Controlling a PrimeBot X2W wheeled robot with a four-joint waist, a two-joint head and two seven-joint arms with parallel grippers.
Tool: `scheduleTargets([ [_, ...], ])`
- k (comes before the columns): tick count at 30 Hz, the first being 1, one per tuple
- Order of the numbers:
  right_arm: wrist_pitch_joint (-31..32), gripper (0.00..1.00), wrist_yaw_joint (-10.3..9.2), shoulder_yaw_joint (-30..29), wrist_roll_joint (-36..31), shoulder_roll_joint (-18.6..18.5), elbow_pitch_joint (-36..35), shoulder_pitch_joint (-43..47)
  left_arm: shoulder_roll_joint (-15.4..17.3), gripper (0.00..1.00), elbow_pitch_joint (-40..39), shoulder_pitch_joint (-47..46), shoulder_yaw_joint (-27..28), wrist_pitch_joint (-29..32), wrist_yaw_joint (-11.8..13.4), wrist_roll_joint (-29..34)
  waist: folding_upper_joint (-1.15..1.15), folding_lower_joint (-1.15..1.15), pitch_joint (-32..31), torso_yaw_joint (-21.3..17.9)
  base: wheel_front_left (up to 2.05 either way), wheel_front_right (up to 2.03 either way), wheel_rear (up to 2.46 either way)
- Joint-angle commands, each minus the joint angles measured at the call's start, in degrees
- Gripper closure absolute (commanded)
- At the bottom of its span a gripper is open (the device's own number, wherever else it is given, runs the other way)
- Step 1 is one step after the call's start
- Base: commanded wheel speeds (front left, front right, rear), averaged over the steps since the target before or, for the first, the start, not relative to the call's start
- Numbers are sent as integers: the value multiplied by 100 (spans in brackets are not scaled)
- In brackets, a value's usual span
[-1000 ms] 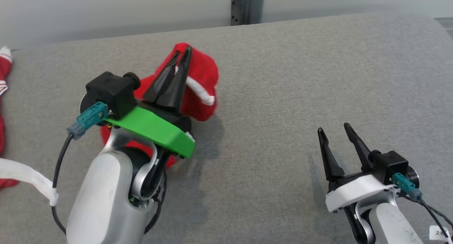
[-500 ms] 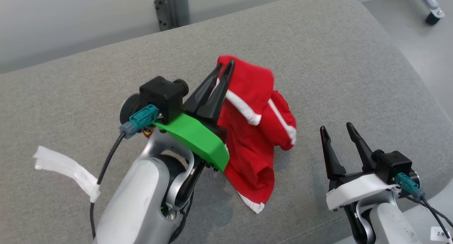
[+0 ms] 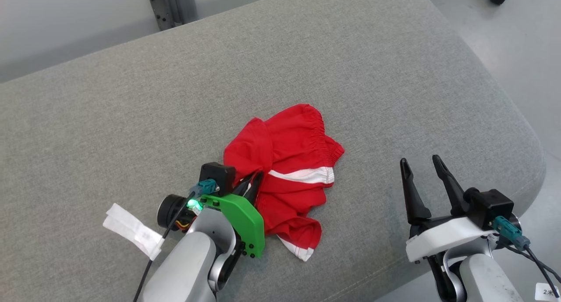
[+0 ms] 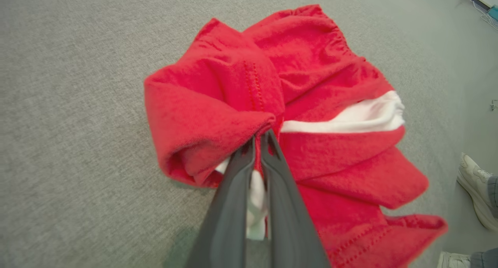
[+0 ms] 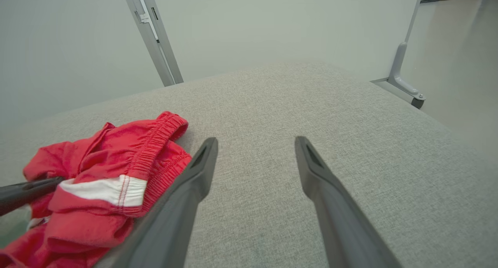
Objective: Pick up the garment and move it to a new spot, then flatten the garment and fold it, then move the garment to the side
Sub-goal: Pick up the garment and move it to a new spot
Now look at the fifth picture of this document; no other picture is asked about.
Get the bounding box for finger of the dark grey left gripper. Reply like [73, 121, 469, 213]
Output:
[0, 177, 66, 216]

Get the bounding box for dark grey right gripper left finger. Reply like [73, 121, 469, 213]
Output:
[95, 137, 218, 268]

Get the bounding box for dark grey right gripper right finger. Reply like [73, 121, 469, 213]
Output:
[295, 136, 402, 268]

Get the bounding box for red shorts with white stripe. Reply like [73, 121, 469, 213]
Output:
[0, 111, 192, 268]

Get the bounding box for grey hinged partition post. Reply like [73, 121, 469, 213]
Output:
[121, 0, 184, 87]

